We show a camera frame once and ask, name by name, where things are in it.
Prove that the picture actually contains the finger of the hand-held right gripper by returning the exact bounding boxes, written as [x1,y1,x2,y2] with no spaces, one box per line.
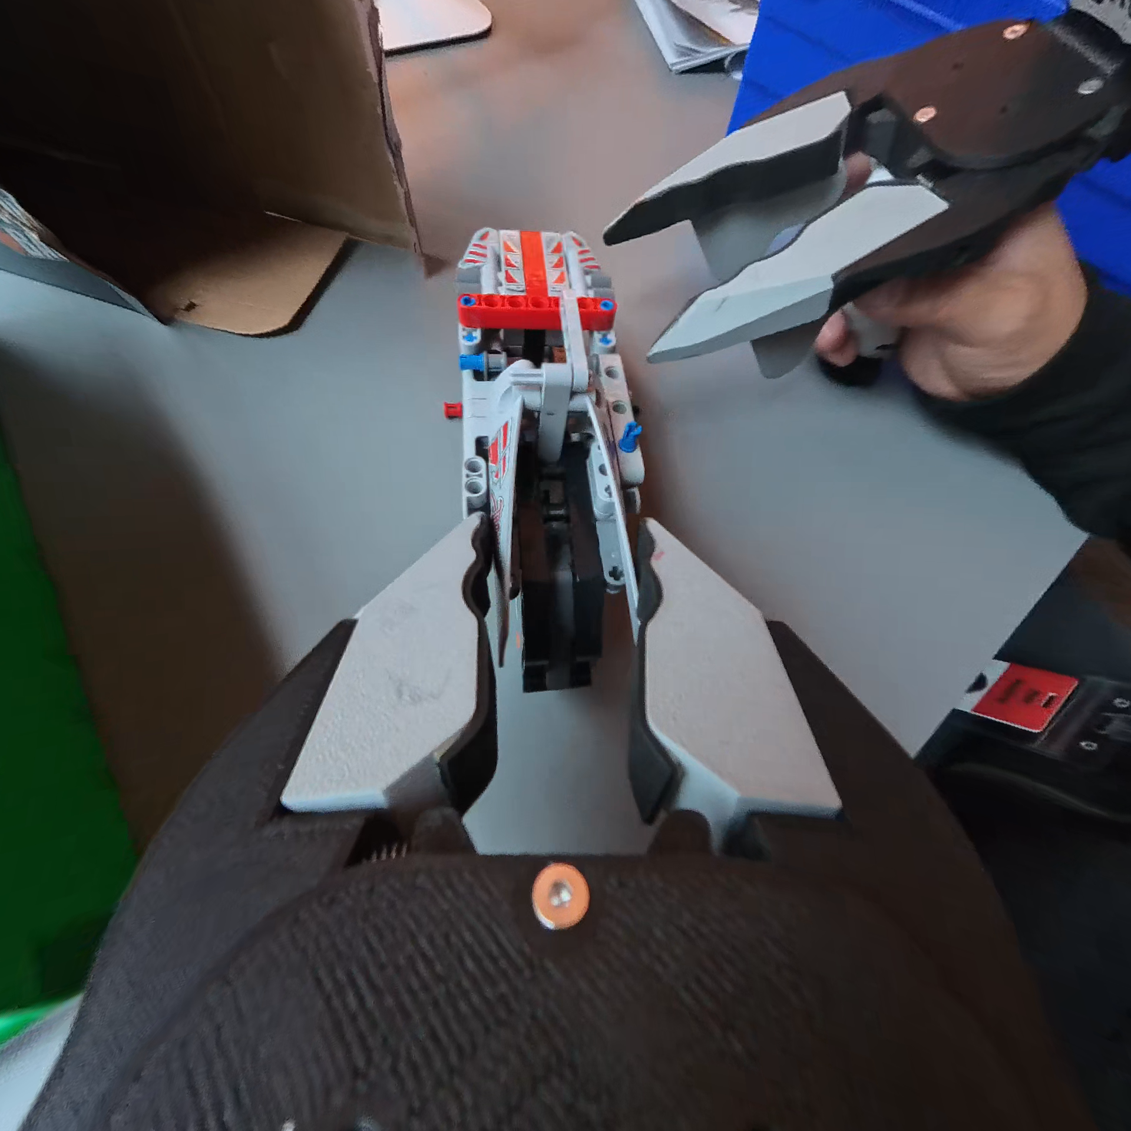
[647,179,952,381]
[603,90,857,284]

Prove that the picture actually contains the red white id badge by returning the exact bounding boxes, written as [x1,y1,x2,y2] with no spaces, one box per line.
[972,662,1081,735]

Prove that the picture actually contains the person's right hand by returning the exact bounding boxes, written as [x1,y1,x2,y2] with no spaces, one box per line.
[813,207,1092,402]

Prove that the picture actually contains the grey red lego vehicle model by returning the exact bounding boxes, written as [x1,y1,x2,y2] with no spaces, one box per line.
[442,227,647,694]

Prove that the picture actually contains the green plastic bin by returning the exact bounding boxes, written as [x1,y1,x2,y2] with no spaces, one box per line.
[0,424,143,1043]

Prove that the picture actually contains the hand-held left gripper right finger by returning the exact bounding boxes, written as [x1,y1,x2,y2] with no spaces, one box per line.
[628,518,843,853]

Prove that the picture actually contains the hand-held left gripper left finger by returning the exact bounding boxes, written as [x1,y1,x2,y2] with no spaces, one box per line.
[282,513,498,814]

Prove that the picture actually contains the lego instruction booklet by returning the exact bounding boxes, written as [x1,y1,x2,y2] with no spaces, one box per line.
[634,0,761,75]

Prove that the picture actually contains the black lego set box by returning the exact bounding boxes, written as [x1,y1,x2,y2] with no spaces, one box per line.
[0,0,447,339]

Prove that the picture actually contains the person's black jacket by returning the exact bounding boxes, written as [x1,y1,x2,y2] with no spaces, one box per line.
[919,530,1131,1131]

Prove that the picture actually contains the blue plastic bin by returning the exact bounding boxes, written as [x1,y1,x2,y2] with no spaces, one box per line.
[725,0,1131,297]

